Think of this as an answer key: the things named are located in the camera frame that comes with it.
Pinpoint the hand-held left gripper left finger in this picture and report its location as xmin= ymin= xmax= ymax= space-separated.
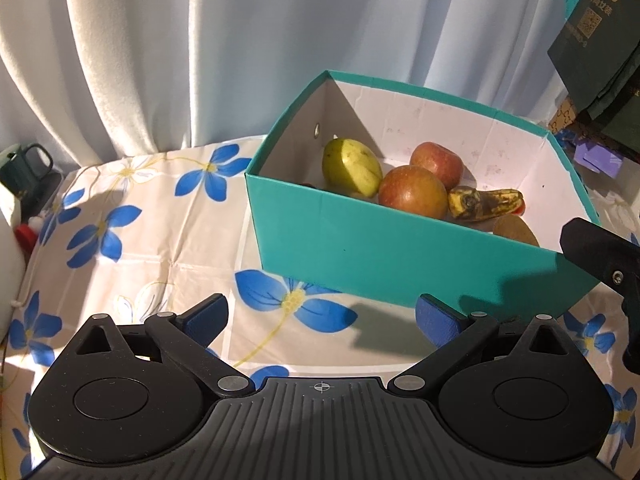
xmin=74 ymin=294 xmax=256 ymax=397

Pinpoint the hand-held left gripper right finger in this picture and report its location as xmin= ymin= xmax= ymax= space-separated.
xmin=387 ymin=294 xmax=568 ymax=396

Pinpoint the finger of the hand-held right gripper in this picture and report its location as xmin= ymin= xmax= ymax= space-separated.
xmin=559 ymin=217 xmax=640 ymax=376

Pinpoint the brown kiwi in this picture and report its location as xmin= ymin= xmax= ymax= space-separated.
xmin=492 ymin=214 xmax=541 ymax=247

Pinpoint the teal cardboard box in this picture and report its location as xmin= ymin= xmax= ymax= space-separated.
xmin=244 ymin=71 xmax=603 ymax=313

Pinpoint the spotted yellow banana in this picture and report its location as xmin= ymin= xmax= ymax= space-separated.
xmin=446 ymin=186 xmax=526 ymax=222

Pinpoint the red yellow apple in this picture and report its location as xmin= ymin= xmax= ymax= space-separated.
xmin=410 ymin=142 xmax=464 ymax=192
xmin=378 ymin=165 xmax=449 ymax=221

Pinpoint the yellow-green pear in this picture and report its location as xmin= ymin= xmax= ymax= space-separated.
xmin=321 ymin=138 xmax=384 ymax=197

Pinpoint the blue floral tablecloth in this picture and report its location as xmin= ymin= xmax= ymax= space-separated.
xmin=0 ymin=135 xmax=640 ymax=476

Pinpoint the purple paper object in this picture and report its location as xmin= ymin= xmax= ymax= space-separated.
xmin=574 ymin=140 xmax=623 ymax=177

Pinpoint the dark green paper bag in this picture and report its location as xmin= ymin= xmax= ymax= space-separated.
xmin=585 ymin=60 xmax=640 ymax=153
xmin=547 ymin=0 xmax=640 ymax=111

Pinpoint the brown patterned paper bag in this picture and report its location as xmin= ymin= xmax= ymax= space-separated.
xmin=549 ymin=100 xmax=583 ymax=133

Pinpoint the small red and white toy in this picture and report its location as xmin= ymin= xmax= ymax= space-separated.
xmin=15 ymin=216 xmax=43 ymax=248

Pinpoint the white paper bag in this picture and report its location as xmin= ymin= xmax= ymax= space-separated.
xmin=0 ymin=182 xmax=27 ymax=331

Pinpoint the dark green mug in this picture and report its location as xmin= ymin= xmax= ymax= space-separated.
xmin=0 ymin=142 xmax=53 ymax=196

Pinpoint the white curtain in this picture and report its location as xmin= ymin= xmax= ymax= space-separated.
xmin=0 ymin=0 xmax=576 ymax=171

